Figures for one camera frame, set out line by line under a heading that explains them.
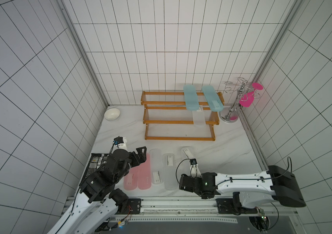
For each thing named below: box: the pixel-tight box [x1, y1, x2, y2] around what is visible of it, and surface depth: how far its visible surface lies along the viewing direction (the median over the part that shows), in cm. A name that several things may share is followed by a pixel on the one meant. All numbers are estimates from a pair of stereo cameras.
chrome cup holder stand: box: [219, 77, 261, 123], surface depth 103 cm
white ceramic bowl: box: [103, 107, 121, 121], surface depth 112 cm
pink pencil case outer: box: [123, 166, 139, 191], surface depth 81 cm
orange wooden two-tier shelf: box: [140, 90, 220, 141], surface depth 100 cm
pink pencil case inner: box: [137, 152, 152, 190], surface depth 83 cm
